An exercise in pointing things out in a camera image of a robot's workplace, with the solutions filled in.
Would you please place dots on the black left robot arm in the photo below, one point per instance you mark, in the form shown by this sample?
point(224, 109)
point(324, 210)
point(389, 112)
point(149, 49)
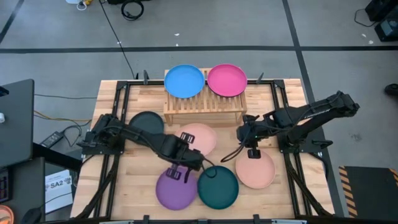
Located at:
point(146, 138)

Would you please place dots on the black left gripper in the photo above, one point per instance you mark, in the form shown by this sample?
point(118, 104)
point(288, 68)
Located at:
point(194, 160)

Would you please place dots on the black power adapter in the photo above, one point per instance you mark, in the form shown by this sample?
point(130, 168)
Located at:
point(52, 139)

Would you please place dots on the white paper sheet SA2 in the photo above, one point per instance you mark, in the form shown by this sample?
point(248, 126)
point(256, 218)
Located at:
point(59, 191)

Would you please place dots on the black table clamp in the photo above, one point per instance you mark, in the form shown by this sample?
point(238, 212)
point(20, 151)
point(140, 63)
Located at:
point(145, 219)
point(145, 76)
point(256, 218)
point(260, 77)

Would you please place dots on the silver aluminium bar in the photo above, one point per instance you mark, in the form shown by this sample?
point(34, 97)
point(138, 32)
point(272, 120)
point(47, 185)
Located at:
point(289, 222)
point(115, 222)

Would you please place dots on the black metal beam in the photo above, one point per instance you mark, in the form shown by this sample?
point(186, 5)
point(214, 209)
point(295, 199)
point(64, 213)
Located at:
point(62, 160)

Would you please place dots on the blue plate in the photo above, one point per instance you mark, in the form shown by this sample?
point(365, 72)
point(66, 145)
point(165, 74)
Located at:
point(184, 81)

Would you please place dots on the dark teal plate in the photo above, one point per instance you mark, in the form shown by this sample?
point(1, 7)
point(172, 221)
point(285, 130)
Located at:
point(217, 189)

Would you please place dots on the orange round object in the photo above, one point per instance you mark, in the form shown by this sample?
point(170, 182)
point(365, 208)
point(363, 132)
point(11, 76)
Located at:
point(5, 215)

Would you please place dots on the dark grey desk panel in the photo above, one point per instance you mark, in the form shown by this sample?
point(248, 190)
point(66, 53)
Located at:
point(15, 124)

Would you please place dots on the dark grey plate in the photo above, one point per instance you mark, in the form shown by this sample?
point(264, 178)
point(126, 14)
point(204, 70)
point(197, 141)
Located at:
point(147, 121)

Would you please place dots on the black keyboard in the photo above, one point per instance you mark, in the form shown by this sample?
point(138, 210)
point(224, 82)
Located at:
point(4, 185)

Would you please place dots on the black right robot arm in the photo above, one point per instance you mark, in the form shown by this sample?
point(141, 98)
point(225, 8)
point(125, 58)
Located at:
point(311, 113)

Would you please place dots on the black computer mouse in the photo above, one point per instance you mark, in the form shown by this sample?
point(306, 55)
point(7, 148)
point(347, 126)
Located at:
point(31, 216)

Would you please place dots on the small white object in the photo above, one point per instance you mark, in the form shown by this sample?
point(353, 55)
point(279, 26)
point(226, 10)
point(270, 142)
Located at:
point(2, 117)

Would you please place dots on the black shoe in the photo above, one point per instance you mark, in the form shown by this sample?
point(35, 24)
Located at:
point(391, 89)

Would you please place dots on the magenta pink plate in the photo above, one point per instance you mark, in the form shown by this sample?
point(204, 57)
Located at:
point(227, 80)

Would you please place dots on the slatted wooden shelf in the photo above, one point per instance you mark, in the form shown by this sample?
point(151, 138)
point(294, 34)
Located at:
point(205, 104)

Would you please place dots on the black mat with hazard stripes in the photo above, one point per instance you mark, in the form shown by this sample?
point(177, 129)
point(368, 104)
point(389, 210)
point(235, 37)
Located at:
point(370, 193)

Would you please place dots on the black equipment box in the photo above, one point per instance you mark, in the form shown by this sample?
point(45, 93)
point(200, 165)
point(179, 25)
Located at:
point(387, 30)
point(382, 9)

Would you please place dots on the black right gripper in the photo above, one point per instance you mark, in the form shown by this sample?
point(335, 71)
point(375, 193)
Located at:
point(252, 132)

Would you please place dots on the purple plate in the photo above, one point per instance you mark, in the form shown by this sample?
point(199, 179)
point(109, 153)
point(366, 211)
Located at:
point(174, 194)

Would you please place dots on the peach plate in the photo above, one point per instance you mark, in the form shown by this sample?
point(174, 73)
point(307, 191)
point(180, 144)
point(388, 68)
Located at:
point(203, 137)
point(255, 172)

